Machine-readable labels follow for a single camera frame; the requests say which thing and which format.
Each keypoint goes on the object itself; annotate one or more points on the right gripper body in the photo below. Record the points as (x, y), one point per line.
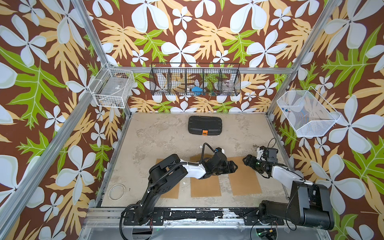
(259, 164)

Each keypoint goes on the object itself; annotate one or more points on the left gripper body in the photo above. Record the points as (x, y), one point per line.
(221, 170)

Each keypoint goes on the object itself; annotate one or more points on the brown file bag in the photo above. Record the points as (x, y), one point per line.
(173, 193)
(244, 180)
(204, 188)

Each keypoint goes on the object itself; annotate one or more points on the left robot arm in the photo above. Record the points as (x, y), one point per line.
(165, 175)

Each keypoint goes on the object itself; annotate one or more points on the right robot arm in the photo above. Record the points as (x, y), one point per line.
(309, 203)

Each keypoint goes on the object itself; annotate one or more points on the black tool case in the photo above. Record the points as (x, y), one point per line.
(206, 126)

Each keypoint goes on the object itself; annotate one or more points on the blue item in basket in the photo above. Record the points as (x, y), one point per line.
(197, 91)

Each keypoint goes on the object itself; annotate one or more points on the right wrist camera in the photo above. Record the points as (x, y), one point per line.
(260, 154)

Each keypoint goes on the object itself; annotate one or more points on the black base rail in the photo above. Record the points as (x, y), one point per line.
(246, 216)

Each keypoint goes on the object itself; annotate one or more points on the white wire basket right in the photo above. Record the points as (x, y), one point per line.
(308, 112)

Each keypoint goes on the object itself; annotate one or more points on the white wire basket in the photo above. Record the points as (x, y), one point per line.
(111, 87)
(308, 112)

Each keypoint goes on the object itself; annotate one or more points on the black wire basket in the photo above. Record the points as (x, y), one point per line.
(217, 79)

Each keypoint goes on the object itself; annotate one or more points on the white wire basket left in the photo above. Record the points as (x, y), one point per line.
(111, 87)

